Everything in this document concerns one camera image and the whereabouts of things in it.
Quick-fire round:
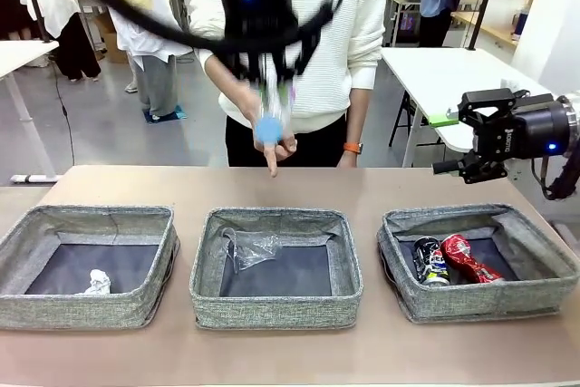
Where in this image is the clear bottle with blue cap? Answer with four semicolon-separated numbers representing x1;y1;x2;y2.
254;67;298;144

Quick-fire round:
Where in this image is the translucent plastic box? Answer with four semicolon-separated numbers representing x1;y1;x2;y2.
491;0;531;21

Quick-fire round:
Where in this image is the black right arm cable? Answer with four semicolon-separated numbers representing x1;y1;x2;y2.
529;140;580;201

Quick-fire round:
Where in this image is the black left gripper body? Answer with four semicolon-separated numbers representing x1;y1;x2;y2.
215;0;301;58

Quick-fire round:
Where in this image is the clear plastic cup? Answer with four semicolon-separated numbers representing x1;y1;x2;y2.
219;226;285;275

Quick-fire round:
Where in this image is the large white table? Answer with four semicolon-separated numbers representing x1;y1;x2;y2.
380;45;552;169

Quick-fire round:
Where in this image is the person's right forearm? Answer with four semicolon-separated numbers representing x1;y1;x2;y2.
203;54;256;108

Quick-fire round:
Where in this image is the bystander in white shirt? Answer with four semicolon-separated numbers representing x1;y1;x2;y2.
0;0;103;82

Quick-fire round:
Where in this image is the brown cardboard box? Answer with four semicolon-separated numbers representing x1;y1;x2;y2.
95;10;131;64

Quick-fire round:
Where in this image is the wooden background table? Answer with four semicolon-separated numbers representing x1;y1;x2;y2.
452;10;520;48

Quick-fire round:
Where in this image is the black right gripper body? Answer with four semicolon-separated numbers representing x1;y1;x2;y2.
470;93;573;162

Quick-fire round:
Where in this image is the person's left forearm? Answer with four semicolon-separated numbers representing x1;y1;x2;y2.
347;85;373;146

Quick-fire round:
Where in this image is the bystander in yellow top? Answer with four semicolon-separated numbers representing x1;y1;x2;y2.
92;0;194;120

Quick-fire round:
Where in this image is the person's left hand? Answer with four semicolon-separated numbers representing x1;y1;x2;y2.
337;150;362;169

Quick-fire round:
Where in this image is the thin black hanging cable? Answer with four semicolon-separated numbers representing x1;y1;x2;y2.
52;60;77;166

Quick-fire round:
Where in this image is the crushed dark blue soda can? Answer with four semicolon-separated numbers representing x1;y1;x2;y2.
412;236;451;287

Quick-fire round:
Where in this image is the white paper ball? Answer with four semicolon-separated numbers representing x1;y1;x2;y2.
74;267;113;296

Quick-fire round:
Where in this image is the person's right hand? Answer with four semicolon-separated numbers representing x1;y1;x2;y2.
235;87;299;179

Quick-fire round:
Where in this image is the grey fabric basket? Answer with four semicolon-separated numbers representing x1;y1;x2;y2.
188;206;364;330
376;203;580;324
0;204;180;332

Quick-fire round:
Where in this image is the blue floor mat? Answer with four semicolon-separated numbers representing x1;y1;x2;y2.
144;105;186;124

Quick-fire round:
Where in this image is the crushed red soda can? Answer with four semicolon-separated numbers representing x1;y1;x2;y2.
440;233;506;285

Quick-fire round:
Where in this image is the person in white sweater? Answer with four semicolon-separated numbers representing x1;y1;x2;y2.
189;0;389;169

